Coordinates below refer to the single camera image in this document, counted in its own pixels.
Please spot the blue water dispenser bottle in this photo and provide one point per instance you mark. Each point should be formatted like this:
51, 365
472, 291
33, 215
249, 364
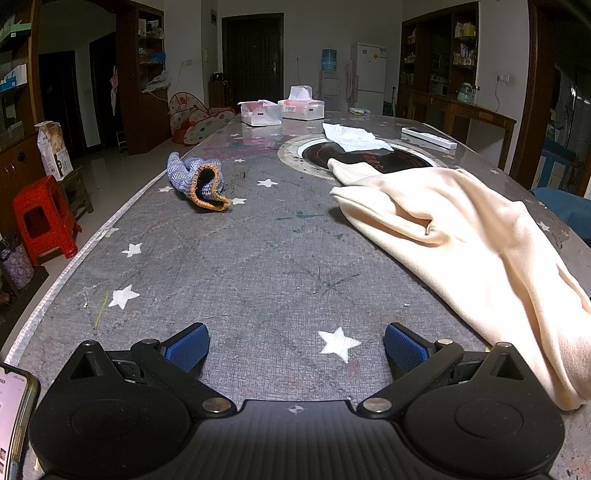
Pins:
328, 60

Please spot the white tissue box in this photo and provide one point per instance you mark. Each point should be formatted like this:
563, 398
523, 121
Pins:
261, 115

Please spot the blue chair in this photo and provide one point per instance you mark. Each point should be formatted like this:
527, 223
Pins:
568, 207

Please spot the white cloth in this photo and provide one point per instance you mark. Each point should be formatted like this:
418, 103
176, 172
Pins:
351, 136

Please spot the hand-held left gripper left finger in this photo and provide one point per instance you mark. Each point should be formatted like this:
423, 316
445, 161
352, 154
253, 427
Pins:
189, 347

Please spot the tall wooden wall shelf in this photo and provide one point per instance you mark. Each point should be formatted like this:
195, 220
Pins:
438, 55

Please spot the red plastic stool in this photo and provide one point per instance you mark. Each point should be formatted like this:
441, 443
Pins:
39, 187

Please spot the cream garment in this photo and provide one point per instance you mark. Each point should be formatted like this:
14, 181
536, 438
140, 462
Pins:
461, 221

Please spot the polka dot play tent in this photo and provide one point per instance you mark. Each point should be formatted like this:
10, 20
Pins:
203, 124

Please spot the hanging pink cloth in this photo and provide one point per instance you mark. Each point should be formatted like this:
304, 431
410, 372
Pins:
114, 90

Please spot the open wooden shelf cabinet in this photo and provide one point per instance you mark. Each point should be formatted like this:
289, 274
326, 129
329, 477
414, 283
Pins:
134, 92

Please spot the glass jars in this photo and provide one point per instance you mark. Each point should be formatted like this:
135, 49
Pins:
467, 93

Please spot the blue knitted glove orange cuff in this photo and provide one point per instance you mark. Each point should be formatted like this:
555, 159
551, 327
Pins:
184, 170

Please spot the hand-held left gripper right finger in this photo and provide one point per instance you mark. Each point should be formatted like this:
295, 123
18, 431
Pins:
404, 348

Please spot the dark patterned bin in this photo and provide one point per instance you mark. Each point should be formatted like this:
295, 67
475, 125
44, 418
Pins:
16, 267

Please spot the smartphone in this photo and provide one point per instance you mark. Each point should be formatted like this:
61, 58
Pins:
14, 406

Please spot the white water dispenser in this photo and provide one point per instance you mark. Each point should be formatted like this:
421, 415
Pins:
330, 85

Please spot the round black built-in cooktop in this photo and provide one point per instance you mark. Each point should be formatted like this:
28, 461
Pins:
318, 154

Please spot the grey star-printed tablecloth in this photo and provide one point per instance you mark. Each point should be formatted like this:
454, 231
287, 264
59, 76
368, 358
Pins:
277, 258

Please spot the white refrigerator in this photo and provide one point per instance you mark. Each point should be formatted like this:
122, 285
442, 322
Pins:
369, 74

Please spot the white power strip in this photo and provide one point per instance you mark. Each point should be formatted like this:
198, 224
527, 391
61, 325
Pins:
429, 137

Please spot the tissue box with pink label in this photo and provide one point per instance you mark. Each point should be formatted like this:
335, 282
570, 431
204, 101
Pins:
302, 109

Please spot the wooden sideboard table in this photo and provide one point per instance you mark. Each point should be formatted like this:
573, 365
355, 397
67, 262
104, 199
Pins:
461, 113

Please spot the small wooden stool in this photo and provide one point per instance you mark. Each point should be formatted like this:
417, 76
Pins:
76, 184

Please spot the dark wooden door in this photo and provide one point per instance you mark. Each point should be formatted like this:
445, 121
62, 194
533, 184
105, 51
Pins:
251, 55

